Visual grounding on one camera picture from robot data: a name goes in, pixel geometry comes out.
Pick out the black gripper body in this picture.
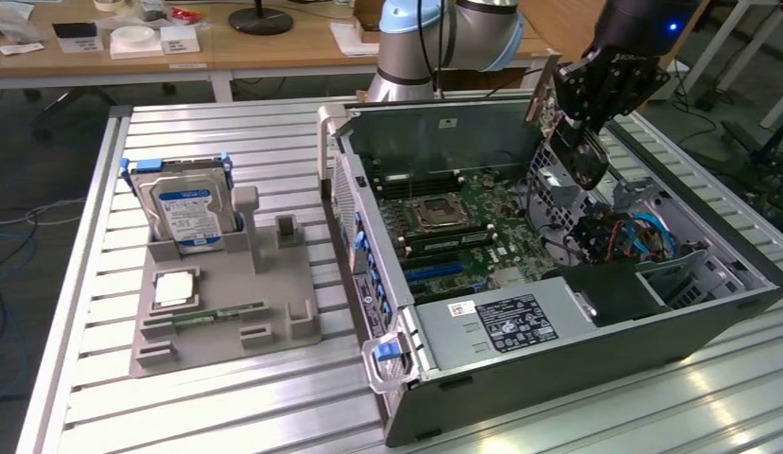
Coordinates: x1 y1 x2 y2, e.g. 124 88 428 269
577 0 706 72

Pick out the green GPU with black shroud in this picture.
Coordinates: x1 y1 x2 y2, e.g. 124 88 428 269
521 50 611 191

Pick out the black floor stand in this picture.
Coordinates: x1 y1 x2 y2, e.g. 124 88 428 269
722 92 783 209

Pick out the perforated metal disk bay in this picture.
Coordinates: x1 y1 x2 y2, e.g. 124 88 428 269
526 136 623 266

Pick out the black RAM slot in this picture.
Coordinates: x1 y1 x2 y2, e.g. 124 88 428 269
376 183 463 198
395 224 489 245
398 230 493 251
400 236 495 257
379 186 465 201
403 241 497 263
371 173 461 190
374 178 462 194

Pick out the metal CPU socket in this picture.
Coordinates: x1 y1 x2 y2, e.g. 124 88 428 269
412 195 470 234

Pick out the white paper stack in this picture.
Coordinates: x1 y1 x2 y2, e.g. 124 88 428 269
330 21 380 57

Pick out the brown cardboard box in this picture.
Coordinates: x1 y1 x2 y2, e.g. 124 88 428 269
352 0 384 32

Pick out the green motherboard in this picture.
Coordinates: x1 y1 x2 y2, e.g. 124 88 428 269
364 160 573 306

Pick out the grey metal disk bay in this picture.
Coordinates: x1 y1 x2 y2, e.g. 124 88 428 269
633 248 746 308

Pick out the black expansion slot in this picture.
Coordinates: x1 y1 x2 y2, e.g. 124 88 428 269
402 253 463 269

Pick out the blue expansion slot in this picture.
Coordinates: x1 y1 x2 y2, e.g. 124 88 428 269
403 262 467 282

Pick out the grey power supply unit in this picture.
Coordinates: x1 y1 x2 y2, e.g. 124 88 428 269
400 276 598 371

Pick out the black round lamp base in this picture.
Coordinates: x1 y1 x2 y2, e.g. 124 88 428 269
226 0 295 36

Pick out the dark grey PC case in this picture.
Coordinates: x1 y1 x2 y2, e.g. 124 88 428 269
316 92 783 448

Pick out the plain white box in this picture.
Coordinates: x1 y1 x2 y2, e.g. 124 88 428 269
157 26 203 56

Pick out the silver hard disk blue label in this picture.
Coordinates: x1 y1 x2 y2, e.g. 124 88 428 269
127 160 232 250

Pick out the grey printed parts rack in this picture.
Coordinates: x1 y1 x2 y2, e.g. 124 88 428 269
127 185 323 379

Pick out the hard drive in blue caddy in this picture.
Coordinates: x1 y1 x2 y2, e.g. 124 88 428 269
117 151 234 237

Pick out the white box with tape roll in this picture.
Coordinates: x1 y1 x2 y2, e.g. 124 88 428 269
107 26 165 61

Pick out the green RAM stick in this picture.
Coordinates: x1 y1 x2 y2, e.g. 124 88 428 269
144 302 266 327

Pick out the silver CPU chip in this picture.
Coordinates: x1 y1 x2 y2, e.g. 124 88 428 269
151 272 196 306

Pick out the white box black lid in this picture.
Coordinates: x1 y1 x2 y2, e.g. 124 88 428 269
52 22 104 54

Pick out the black office chair base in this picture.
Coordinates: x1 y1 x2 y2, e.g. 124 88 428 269
21 82 177 141

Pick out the clear plastic bag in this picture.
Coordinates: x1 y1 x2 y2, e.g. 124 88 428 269
0 0 47 44

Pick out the white table frame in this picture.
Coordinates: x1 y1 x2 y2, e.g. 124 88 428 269
678 0 783 129

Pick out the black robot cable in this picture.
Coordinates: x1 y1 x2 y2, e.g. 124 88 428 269
415 0 447 98

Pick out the blue disk wire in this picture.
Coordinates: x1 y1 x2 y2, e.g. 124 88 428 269
622 215 658 260
642 212 678 261

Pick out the red and black wire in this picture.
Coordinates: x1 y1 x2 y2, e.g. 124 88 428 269
603 219 622 261

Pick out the wooden desk white frame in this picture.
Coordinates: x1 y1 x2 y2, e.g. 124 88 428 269
0 0 547 103

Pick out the white floor cable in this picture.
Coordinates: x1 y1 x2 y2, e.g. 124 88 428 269
0 196 83 226

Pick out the blue floor cable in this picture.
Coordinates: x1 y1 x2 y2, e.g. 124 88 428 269
0 221 43 408

